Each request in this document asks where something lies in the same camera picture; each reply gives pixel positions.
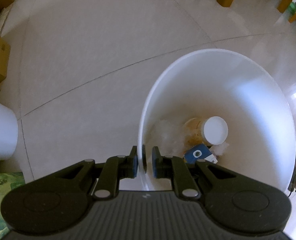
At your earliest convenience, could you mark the milk tea paper cup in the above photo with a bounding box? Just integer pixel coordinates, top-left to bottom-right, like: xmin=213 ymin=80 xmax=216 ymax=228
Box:
xmin=183 ymin=116 xmax=229 ymax=147

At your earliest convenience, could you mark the green leaf pattern bag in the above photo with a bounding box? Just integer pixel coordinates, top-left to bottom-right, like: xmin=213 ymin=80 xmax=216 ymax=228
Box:
xmin=0 ymin=171 xmax=26 ymax=239

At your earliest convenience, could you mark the white plastic waste bin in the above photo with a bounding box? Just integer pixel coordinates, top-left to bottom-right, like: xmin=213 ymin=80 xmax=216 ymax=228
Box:
xmin=138 ymin=49 xmax=296 ymax=191

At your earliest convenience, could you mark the crumpled white paper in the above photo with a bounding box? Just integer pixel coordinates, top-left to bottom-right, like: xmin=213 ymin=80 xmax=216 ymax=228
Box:
xmin=149 ymin=120 xmax=185 ymax=157

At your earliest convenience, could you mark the blue snack wrapper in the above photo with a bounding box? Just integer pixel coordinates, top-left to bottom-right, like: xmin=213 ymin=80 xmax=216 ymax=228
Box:
xmin=183 ymin=144 xmax=218 ymax=164

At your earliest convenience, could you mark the white cylindrical container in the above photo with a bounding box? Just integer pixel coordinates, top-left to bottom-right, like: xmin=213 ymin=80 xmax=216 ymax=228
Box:
xmin=0 ymin=104 xmax=18 ymax=160

